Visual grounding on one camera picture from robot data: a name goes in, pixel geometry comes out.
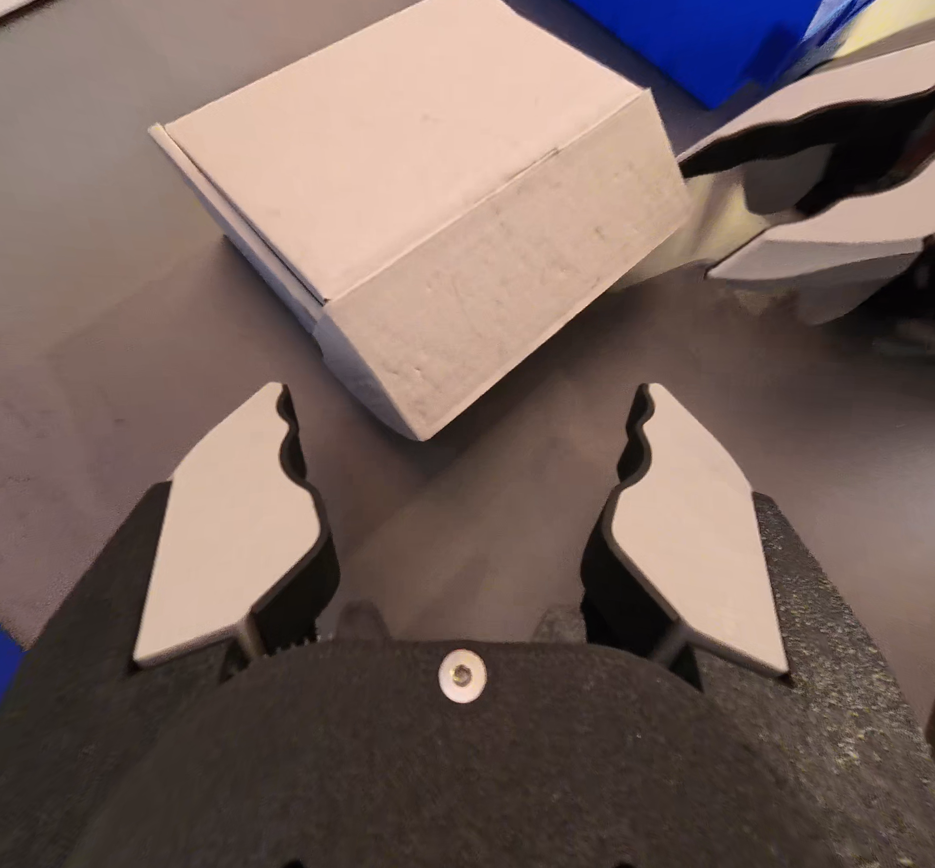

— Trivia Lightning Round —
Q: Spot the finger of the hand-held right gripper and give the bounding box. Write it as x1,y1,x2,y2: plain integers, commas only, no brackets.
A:
705,148,935,326
678,41,935,180

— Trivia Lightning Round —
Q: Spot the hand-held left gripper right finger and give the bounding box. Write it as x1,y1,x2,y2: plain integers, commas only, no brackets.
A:
580,382,791,680

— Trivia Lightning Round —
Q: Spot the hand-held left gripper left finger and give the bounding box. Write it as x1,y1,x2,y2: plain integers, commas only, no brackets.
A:
131,381,341,669

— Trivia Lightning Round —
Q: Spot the white cardboard box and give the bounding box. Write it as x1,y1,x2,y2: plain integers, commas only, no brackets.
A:
148,0,695,443

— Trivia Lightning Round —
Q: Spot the blue clothing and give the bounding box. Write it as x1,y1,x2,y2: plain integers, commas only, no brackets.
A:
0,627,24,701

